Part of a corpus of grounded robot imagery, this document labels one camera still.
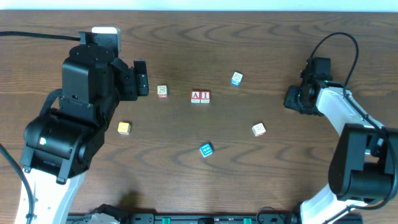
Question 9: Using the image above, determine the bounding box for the red letter A block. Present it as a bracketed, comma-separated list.
[190, 91, 201, 103]

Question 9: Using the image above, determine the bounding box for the red letter I block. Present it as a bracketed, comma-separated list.
[200, 91, 211, 103]

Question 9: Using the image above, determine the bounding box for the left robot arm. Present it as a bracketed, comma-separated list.
[16, 27, 149, 223]

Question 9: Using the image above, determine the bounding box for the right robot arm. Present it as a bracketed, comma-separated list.
[284, 71, 397, 223]

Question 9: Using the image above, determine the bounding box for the white red-sided block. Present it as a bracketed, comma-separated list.
[157, 85, 168, 98]

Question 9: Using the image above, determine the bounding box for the yellow block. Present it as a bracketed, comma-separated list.
[118, 122, 131, 135]

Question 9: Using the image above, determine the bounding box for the white M letter block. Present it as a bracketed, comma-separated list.
[252, 123, 266, 137]

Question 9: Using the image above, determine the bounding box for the white blue-sided block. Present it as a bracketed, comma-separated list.
[231, 72, 243, 86]

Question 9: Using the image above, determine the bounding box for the blue top block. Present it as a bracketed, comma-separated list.
[200, 142, 213, 157]

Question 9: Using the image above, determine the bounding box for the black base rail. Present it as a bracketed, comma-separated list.
[66, 204, 302, 224]

